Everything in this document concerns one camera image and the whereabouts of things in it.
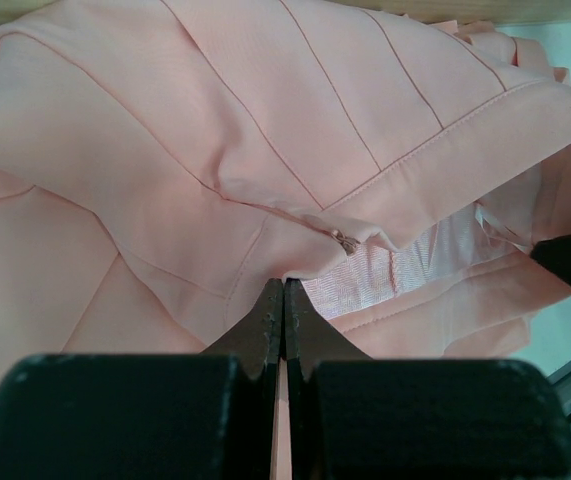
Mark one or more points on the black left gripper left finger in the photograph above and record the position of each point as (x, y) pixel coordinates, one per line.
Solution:
(154, 416)

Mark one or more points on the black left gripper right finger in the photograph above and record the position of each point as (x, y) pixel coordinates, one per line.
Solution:
(353, 417)

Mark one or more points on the pink pleated skirt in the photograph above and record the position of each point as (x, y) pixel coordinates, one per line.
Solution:
(161, 161)

